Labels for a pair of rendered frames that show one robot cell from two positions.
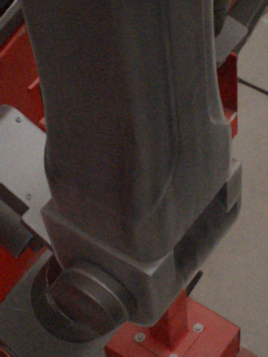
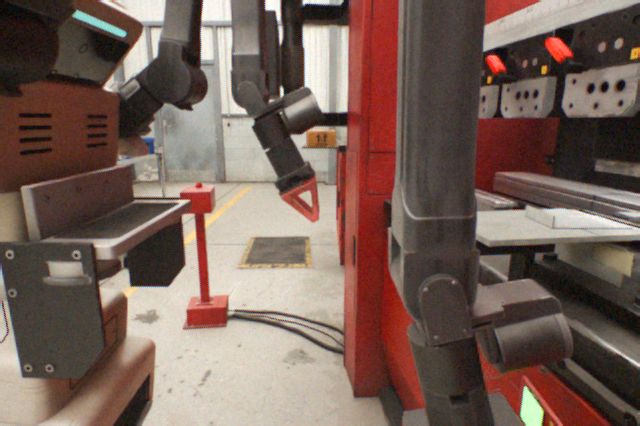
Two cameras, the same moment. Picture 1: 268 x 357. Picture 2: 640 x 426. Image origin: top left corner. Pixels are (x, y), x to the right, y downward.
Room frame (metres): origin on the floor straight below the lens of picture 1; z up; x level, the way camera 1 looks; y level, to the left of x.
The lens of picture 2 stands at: (0.83, -0.41, 1.17)
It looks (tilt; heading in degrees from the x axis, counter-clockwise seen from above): 13 degrees down; 138
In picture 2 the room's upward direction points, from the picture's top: straight up
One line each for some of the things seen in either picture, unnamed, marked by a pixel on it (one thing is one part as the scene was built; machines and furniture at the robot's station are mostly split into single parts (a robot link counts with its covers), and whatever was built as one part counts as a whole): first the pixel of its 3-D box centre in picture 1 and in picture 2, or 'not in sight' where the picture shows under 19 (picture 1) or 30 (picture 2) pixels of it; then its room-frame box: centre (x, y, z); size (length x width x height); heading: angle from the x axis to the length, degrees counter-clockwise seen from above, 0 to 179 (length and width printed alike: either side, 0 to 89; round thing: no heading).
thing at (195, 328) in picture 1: (169, 332); not in sight; (0.69, -0.02, 0.13); 0.10 x 0.10 x 0.01; 45
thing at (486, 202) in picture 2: not in sight; (458, 201); (0.22, 0.74, 0.92); 0.50 x 0.06 x 0.10; 145
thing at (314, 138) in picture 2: not in sight; (320, 138); (-1.34, 1.58, 1.04); 0.30 x 0.26 x 0.12; 137
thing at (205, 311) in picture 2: not in sight; (202, 254); (-1.23, 0.56, 0.41); 0.25 x 0.20 x 0.83; 55
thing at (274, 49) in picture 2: not in sight; (266, 60); (-0.65, 0.64, 1.42); 0.45 x 0.12 x 0.36; 141
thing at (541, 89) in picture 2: not in sight; (541, 78); (0.49, 0.55, 1.26); 0.15 x 0.09 x 0.17; 145
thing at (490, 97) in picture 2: not in sight; (490, 86); (0.33, 0.67, 1.26); 0.15 x 0.09 x 0.17; 145
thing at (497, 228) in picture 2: not in sight; (532, 224); (0.59, 0.30, 1.00); 0.26 x 0.18 x 0.01; 55
